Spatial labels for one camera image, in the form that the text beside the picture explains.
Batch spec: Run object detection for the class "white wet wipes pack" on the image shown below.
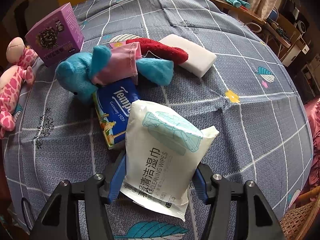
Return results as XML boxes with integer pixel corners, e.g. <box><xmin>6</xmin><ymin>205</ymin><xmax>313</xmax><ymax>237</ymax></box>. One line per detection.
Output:
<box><xmin>120</xmin><ymin>100</ymin><xmax>219</xmax><ymax>220</ymax></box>

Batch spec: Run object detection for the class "blue Tempo tissue pack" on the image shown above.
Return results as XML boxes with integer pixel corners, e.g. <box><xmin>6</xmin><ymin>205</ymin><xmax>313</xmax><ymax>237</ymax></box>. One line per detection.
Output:
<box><xmin>93</xmin><ymin>78</ymin><xmax>139</xmax><ymax>150</ymax></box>

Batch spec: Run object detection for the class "blue elephant plush toy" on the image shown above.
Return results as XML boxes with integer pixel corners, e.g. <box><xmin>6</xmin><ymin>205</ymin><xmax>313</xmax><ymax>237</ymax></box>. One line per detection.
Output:
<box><xmin>55</xmin><ymin>41</ymin><xmax>174</xmax><ymax>104</ymax></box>

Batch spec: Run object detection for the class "white sponge block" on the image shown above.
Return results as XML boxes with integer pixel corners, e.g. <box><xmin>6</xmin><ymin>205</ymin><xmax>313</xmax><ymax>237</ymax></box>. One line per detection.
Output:
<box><xmin>159</xmin><ymin>34</ymin><xmax>217</xmax><ymax>77</ymax></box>

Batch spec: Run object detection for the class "red christmas sock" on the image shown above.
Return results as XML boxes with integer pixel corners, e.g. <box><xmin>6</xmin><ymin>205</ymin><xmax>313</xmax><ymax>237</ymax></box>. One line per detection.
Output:
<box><xmin>126</xmin><ymin>38</ymin><xmax>188</xmax><ymax>64</ymax></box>

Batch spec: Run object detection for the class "grey plaid bed sheet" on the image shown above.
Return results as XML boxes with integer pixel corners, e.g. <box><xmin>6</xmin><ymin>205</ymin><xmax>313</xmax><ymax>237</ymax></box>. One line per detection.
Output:
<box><xmin>2</xmin><ymin>0</ymin><xmax>315</xmax><ymax>240</ymax></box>

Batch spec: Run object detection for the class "pink ruffled blanket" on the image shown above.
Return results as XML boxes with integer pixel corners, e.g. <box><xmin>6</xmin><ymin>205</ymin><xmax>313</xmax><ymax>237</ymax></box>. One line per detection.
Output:
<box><xmin>304</xmin><ymin>98</ymin><xmax>319</xmax><ymax>192</ymax></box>

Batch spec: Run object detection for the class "pink giraffe plush toy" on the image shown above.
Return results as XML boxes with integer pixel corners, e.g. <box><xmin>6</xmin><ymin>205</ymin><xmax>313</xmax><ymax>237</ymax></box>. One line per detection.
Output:
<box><xmin>1</xmin><ymin>37</ymin><xmax>38</xmax><ymax>138</ymax></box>

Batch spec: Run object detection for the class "purple cardboard box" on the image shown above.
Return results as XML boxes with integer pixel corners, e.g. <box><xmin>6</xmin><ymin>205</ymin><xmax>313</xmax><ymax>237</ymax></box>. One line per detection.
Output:
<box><xmin>25</xmin><ymin>3</ymin><xmax>84</xmax><ymax>67</ymax></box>

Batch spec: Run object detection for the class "wooden side desk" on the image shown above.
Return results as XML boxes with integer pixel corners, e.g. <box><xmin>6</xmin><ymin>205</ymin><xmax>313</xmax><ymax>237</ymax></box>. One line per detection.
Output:
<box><xmin>209</xmin><ymin>0</ymin><xmax>266</xmax><ymax>25</ymax></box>

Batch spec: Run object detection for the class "teal plush on desk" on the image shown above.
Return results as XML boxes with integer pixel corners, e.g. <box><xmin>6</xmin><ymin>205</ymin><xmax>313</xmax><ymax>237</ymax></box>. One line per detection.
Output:
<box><xmin>225</xmin><ymin>0</ymin><xmax>251</xmax><ymax>9</ymax></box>

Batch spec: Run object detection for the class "white desk fan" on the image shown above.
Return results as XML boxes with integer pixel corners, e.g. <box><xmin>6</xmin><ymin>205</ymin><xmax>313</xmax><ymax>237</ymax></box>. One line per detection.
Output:
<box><xmin>296</xmin><ymin>20</ymin><xmax>310</xmax><ymax>34</ymax></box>

